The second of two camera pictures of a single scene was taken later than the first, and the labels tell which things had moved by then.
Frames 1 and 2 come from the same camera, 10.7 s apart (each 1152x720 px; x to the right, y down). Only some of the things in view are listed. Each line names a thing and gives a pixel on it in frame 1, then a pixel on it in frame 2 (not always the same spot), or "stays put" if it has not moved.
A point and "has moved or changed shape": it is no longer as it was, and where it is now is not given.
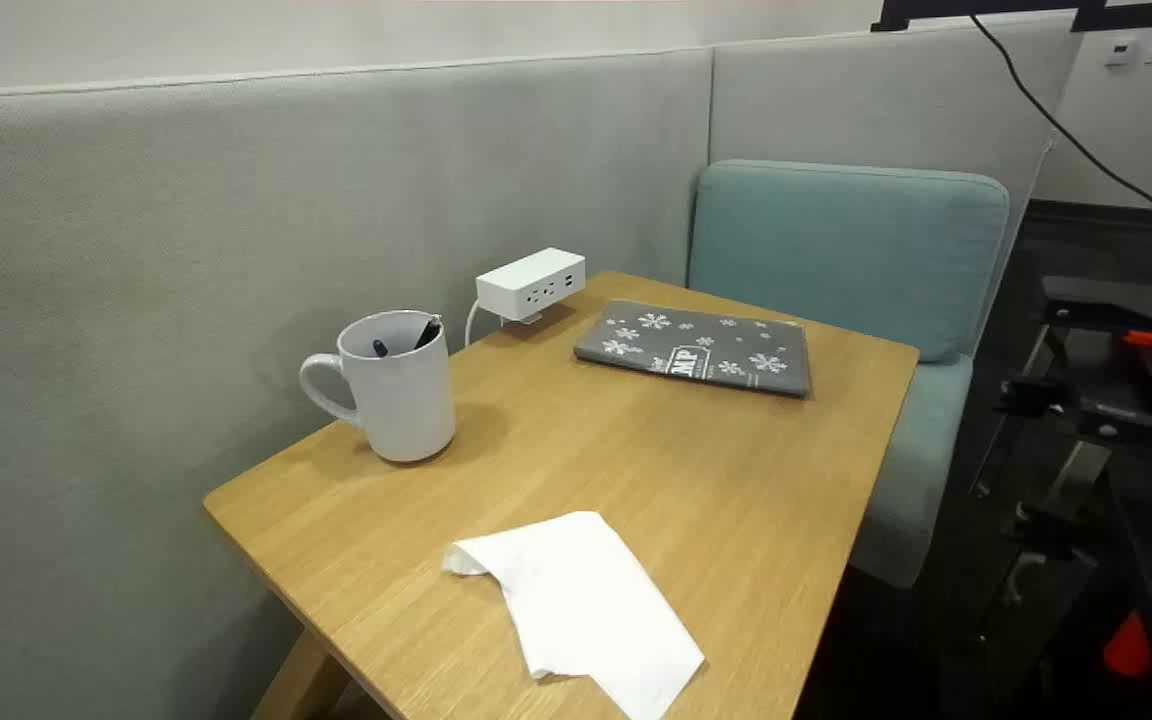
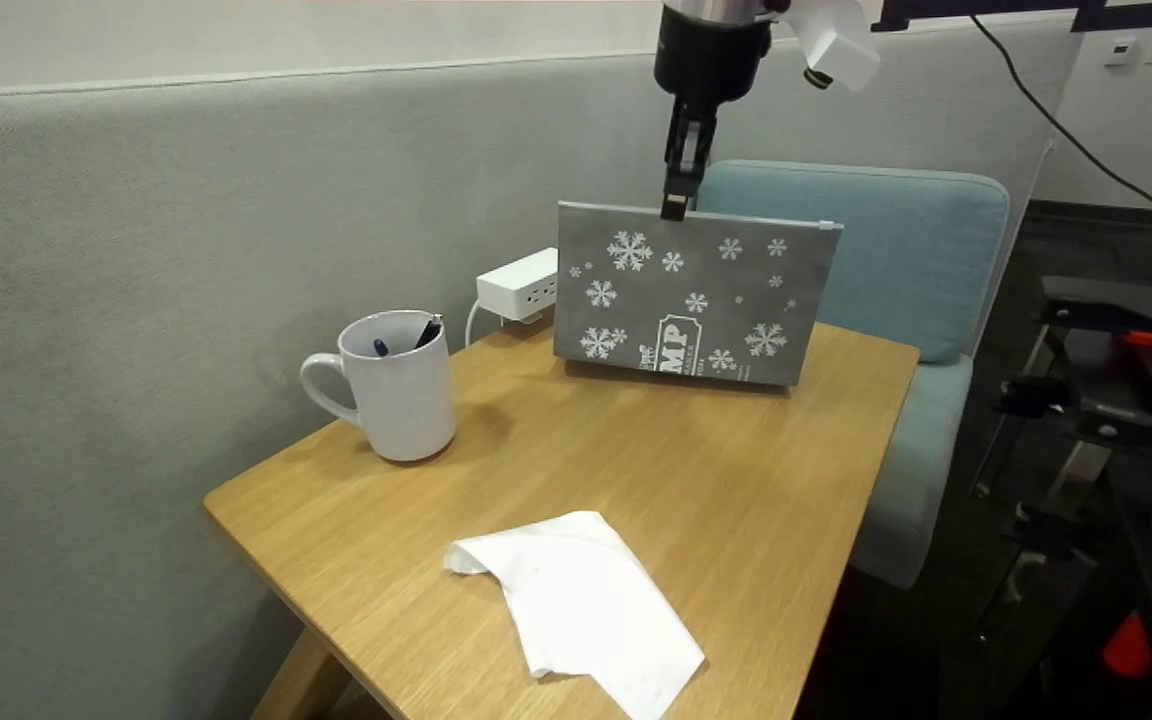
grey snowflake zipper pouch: x=760 y=354 has moved or changed shape
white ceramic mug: x=394 y=382 stays put
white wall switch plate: x=1149 y=49 stays put
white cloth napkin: x=584 y=609 stays put
